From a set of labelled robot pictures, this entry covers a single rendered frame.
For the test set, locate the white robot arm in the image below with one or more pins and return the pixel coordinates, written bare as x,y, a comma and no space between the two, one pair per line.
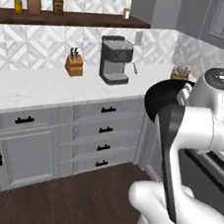
211,129

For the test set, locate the grey cupboard door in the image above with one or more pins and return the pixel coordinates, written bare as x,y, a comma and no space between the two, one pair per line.
29,157

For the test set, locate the grey corner cupboard panel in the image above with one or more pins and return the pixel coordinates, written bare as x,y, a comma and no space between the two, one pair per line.
146,144

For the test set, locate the black grey coffee machine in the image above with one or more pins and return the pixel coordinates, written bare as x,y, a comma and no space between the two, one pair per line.
115,59

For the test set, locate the wooden knife block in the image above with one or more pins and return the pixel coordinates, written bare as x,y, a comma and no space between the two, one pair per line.
74,65

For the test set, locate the brown woven basket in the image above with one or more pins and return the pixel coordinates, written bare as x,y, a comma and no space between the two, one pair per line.
180,73

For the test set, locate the small red white jar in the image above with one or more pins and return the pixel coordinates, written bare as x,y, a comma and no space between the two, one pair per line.
126,14

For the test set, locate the wide grey drawer front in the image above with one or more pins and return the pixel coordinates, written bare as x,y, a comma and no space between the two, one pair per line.
6,121

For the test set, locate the dark brown jar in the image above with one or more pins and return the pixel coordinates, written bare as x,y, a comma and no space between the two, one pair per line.
58,4

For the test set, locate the tall brown canister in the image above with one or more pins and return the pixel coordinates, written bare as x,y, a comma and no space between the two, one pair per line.
33,3

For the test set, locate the yellow glass jar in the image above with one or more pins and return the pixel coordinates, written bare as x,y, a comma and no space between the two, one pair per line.
18,5

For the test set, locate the white wall outlet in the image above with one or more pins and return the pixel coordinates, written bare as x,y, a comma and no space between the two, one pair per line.
139,37

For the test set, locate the dark wooden wall shelf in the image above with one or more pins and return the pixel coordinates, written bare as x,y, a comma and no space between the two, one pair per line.
69,18

